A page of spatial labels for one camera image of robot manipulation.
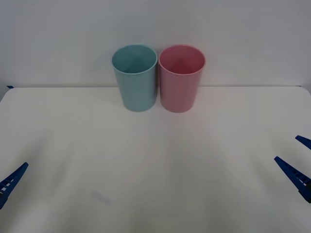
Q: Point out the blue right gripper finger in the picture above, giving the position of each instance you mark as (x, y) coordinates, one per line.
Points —
(295, 174)
(305, 142)

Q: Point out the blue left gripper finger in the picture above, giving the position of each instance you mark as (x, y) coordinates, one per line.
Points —
(12, 180)

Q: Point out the pink plastic bin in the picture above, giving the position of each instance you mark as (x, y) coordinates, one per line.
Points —
(178, 89)

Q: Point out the pale blue plastic bin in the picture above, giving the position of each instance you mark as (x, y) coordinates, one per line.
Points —
(136, 85)

